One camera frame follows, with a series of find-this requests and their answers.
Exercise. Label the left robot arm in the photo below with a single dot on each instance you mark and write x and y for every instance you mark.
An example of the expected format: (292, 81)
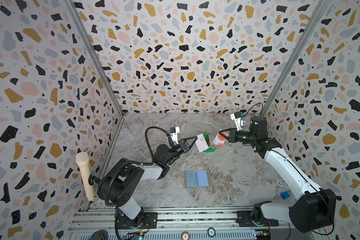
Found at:
(118, 185)

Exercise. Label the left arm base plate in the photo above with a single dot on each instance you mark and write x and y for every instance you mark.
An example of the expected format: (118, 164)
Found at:
(142, 221)

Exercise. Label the beige microphone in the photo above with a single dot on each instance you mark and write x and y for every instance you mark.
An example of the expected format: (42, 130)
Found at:
(83, 162)

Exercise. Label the green round marker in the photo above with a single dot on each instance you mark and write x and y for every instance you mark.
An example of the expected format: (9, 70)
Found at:
(211, 232)

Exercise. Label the green card tray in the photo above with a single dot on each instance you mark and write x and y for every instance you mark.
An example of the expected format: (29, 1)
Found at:
(212, 147)

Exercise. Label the white pink credit card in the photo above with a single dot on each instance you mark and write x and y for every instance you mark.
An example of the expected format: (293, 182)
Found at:
(201, 143)

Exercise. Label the blue tape piece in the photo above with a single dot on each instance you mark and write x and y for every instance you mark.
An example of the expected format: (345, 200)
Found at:
(285, 195)

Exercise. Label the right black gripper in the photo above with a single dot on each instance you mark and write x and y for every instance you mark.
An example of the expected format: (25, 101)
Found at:
(233, 134)

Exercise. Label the white red-dot credit card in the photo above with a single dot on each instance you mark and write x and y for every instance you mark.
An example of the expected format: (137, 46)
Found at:
(220, 139)

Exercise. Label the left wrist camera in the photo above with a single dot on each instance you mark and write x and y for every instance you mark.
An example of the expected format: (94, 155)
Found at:
(174, 131)

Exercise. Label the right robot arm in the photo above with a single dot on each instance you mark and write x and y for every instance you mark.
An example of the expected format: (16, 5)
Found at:
(314, 207)

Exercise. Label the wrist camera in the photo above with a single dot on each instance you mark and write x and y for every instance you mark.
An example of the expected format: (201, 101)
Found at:
(239, 120)
(174, 131)

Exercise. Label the aluminium mounting rail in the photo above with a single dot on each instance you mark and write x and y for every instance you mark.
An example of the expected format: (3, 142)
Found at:
(172, 222)

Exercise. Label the grey card holder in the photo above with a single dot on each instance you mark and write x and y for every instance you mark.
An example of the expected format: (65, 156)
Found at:
(209, 176)

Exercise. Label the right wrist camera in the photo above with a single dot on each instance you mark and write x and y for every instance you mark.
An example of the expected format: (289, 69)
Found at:
(239, 120)

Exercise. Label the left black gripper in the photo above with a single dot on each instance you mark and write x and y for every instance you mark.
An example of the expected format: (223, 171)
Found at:
(183, 143)

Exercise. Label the teal credit card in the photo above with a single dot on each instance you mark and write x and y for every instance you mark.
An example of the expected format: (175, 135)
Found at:
(191, 179)

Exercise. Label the blue credit card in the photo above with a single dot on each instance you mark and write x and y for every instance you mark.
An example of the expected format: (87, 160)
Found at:
(202, 178)

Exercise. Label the red round marker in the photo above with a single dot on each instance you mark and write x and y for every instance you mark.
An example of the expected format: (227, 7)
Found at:
(185, 236)

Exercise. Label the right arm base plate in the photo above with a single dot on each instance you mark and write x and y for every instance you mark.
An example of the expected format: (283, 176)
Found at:
(254, 219)

